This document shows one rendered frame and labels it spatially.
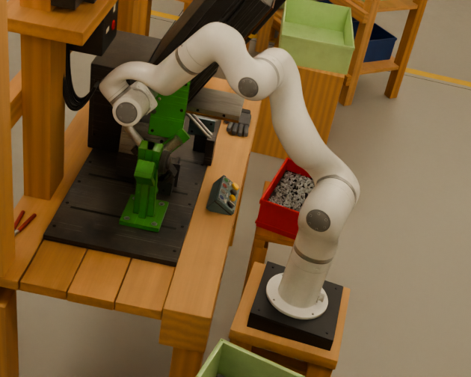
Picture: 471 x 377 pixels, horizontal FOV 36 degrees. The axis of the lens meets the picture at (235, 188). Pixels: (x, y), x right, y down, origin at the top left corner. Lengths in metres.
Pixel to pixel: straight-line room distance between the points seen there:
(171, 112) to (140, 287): 0.62
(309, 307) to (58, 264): 0.75
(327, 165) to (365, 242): 2.04
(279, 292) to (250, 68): 0.71
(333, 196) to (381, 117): 3.35
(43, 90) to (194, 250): 0.67
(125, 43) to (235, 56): 0.89
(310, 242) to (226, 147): 0.89
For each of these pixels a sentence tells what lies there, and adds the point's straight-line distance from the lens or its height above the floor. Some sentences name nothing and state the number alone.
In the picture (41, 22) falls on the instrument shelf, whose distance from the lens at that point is 2.06.
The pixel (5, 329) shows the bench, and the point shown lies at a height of 0.67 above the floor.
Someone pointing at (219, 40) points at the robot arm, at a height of 1.61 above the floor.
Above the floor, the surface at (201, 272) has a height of 0.90.
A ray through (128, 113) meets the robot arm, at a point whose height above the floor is 1.33.
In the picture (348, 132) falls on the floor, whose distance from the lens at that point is 4.92.
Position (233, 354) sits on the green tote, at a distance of 1.95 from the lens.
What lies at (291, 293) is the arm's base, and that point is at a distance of 2.13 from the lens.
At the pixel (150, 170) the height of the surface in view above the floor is 1.13.
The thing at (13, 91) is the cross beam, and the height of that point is 1.27.
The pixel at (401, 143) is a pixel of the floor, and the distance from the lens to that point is 4.96.
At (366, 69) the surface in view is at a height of 0.26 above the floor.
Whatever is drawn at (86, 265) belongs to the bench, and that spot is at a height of 0.88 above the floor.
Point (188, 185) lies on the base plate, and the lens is 2.55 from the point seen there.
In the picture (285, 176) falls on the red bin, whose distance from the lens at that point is 2.72.
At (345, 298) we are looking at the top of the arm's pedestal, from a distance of 2.32.
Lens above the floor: 2.38
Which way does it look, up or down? 35 degrees down
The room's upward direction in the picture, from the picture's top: 11 degrees clockwise
